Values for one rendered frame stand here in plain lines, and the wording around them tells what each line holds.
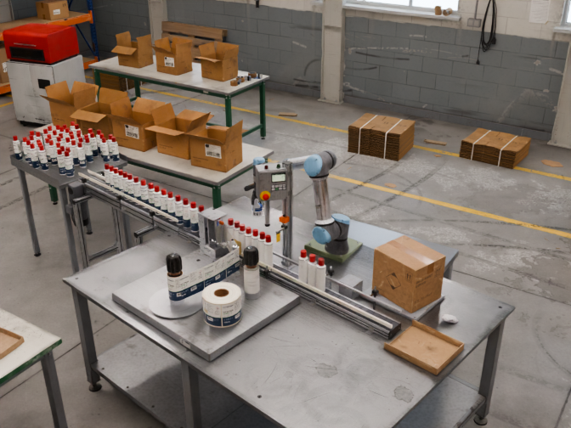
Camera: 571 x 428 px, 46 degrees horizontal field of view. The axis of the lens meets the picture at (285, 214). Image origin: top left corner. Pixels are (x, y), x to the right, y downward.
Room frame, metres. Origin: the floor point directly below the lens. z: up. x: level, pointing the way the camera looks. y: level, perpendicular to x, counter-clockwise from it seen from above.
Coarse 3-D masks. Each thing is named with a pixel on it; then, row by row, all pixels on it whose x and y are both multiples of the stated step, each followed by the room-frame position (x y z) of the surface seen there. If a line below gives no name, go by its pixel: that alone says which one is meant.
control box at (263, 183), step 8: (256, 168) 3.48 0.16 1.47; (272, 168) 3.46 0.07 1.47; (280, 168) 3.46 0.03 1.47; (256, 176) 3.49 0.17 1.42; (264, 176) 3.42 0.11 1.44; (256, 184) 3.49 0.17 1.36; (264, 184) 3.42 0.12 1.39; (272, 184) 3.43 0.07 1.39; (256, 192) 3.50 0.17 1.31; (264, 192) 3.42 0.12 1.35; (272, 192) 3.43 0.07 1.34; (280, 192) 3.44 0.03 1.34; (264, 200) 3.42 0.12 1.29
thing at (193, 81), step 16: (96, 64) 8.38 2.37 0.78; (112, 64) 8.38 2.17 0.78; (192, 64) 8.37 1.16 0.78; (96, 80) 8.34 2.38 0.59; (144, 80) 7.89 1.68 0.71; (160, 80) 7.69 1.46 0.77; (176, 80) 7.65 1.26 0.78; (192, 80) 7.65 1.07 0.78; (208, 80) 7.65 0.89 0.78; (256, 80) 7.64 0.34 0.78; (224, 96) 7.24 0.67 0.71; (256, 128) 7.65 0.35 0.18
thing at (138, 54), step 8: (128, 32) 8.54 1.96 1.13; (120, 40) 8.39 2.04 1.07; (128, 40) 8.52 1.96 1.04; (144, 40) 8.28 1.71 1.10; (120, 48) 8.24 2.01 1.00; (128, 48) 8.20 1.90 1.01; (136, 48) 8.17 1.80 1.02; (144, 48) 8.28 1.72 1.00; (120, 56) 8.31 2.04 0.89; (128, 56) 8.24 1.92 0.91; (136, 56) 8.18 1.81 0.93; (144, 56) 8.27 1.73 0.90; (152, 56) 8.39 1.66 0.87; (120, 64) 8.32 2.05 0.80; (128, 64) 8.25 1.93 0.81; (136, 64) 8.19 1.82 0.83; (144, 64) 8.25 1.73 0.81; (152, 64) 8.38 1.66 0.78
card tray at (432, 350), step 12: (420, 324) 2.84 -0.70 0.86; (408, 336) 2.77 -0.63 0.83; (420, 336) 2.77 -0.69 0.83; (432, 336) 2.77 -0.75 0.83; (444, 336) 2.74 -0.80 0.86; (384, 348) 2.68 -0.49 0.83; (396, 348) 2.63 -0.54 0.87; (408, 348) 2.68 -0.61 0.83; (420, 348) 2.68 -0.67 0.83; (432, 348) 2.68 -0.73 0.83; (444, 348) 2.68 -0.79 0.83; (456, 348) 2.68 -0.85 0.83; (408, 360) 2.59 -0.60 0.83; (420, 360) 2.54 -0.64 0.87; (432, 360) 2.59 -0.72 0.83; (444, 360) 2.59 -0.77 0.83; (432, 372) 2.49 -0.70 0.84
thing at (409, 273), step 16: (400, 240) 3.26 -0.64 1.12; (384, 256) 3.12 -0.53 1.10; (400, 256) 3.09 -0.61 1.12; (416, 256) 3.09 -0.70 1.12; (432, 256) 3.09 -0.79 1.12; (384, 272) 3.12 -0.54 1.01; (400, 272) 3.03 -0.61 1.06; (416, 272) 2.95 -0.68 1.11; (432, 272) 3.04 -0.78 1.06; (384, 288) 3.11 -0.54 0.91; (400, 288) 3.02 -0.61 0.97; (416, 288) 2.96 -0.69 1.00; (432, 288) 3.05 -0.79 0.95; (400, 304) 3.01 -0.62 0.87; (416, 304) 2.97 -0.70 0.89
